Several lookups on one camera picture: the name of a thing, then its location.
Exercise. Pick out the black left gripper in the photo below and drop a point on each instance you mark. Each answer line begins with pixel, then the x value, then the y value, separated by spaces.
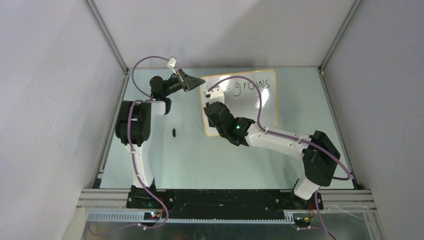
pixel 190 82

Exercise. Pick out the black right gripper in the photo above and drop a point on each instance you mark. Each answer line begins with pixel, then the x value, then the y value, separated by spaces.
pixel 211 124

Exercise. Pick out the yellow framed whiteboard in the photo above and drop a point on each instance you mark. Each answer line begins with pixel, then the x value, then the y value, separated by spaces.
pixel 242 96

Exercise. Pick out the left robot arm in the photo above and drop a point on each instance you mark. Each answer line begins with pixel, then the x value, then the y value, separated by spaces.
pixel 133 125

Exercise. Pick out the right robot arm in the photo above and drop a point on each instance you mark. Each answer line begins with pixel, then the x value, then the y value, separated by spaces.
pixel 317 153

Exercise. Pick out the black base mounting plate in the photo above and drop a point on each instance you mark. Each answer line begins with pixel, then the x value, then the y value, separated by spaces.
pixel 221 204

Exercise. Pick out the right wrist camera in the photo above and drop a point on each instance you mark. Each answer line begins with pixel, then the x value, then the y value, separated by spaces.
pixel 214 95

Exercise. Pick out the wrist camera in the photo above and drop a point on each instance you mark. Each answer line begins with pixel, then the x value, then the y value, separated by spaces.
pixel 172 63
pixel 214 95

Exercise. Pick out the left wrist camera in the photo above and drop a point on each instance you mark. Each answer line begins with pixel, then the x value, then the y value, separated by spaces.
pixel 172 63

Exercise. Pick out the aluminium frame rail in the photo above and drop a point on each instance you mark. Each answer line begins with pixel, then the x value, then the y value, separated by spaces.
pixel 113 107

